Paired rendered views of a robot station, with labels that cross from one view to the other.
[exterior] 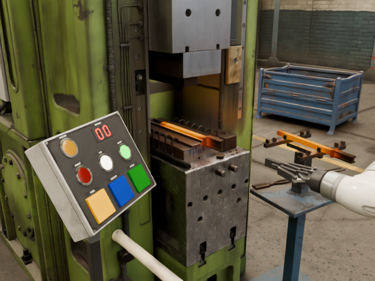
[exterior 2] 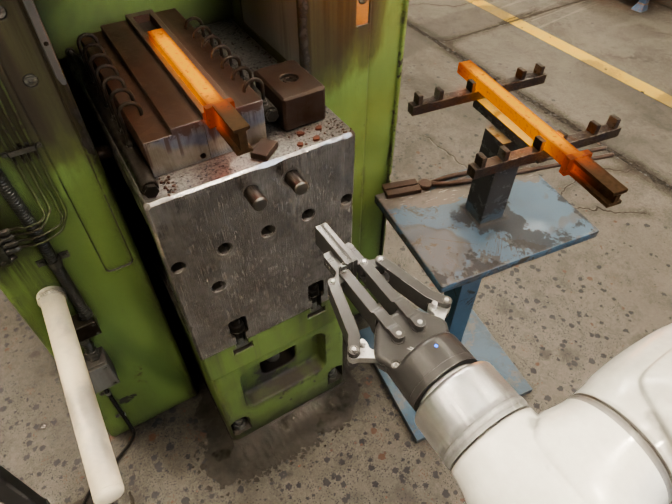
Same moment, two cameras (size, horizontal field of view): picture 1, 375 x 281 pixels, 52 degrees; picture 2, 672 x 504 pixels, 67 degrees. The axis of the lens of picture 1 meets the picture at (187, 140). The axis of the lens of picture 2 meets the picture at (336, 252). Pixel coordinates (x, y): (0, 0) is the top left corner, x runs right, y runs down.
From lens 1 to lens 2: 94 cm
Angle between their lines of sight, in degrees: 29
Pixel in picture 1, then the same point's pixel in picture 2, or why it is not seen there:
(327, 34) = not seen: outside the picture
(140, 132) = (33, 82)
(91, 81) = not seen: outside the picture
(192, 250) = (210, 335)
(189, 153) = (166, 148)
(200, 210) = (213, 272)
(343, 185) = (480, 466)
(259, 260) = not seen: hidden behind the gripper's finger
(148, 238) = (138, 290)
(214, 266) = (275, 344)
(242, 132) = (372, 59)
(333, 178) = (460, 413)
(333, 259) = (547, 295)
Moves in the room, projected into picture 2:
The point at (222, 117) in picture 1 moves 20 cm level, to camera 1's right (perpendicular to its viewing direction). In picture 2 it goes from (306, 25) to (415, 32)
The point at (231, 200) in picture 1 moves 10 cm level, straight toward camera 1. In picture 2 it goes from (306, 240) to (289, 277)
